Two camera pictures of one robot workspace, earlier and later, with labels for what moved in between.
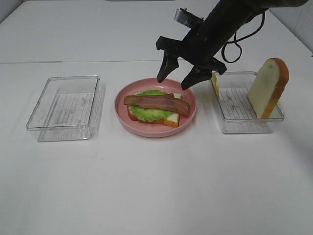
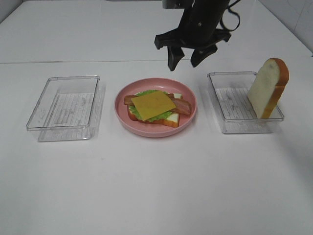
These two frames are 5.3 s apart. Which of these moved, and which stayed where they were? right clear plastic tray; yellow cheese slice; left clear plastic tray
Moved: yellow cheese slice
Stayed: left clear plastic tray; right clear plastic tray
